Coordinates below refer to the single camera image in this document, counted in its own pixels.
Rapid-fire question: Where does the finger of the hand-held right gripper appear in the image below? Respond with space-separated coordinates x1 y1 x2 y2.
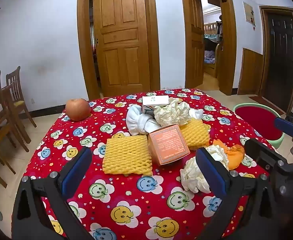
274 116 293 139
244 138 288 171

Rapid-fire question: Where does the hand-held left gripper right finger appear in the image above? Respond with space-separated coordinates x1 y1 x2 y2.
195 147 278 240

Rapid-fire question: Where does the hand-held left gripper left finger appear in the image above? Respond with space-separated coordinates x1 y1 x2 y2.
11 146 93 240

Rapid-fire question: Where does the white tissue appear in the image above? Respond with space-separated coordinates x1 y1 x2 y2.
180 145 229 193

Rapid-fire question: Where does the orange paper scrap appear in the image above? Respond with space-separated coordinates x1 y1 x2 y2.
213 139 245 171

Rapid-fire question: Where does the green basin with red inside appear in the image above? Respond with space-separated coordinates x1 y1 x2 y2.
233 102 285 148

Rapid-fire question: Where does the small yellow foam net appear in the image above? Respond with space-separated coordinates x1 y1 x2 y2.
180 119 210 148

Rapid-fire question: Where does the large yellow foam net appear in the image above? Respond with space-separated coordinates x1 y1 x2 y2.
102 135 154 176

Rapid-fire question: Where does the orange cardboard box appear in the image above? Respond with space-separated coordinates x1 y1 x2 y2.
148 124 190 166

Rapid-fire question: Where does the white cloth piece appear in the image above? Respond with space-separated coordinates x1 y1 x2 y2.
189 109 203 120

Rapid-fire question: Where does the cream paper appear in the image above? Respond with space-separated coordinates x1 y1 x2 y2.
153 99 192 127

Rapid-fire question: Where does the white sock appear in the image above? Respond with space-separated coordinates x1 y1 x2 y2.
126 104 159 135

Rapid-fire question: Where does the white cardboard box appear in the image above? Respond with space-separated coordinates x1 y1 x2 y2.
142 95 170 117

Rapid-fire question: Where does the red door mat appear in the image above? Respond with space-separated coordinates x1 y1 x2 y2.
248 95 285 115

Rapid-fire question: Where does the red smiley flower tablecloth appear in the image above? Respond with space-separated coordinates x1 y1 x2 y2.
11 88 274 240

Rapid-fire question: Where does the red apple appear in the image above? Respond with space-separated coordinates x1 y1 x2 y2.
65 98 91 122

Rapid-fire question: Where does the dark entrance door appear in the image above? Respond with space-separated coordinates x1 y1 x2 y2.
259 6 293 115

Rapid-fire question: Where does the wooden bunk bed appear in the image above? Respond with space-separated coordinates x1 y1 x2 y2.
203 22 223 78

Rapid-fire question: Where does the open wooden door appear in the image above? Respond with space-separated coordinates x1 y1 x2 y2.
179 0 237 95

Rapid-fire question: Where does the closed wooden panel door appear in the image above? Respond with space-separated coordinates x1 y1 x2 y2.
77 0 160 99

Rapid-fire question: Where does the wooden wall panel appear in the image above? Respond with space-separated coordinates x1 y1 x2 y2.
237 48 264 95

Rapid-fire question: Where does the wall electrical box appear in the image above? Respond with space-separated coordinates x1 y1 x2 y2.
243 1 255 27

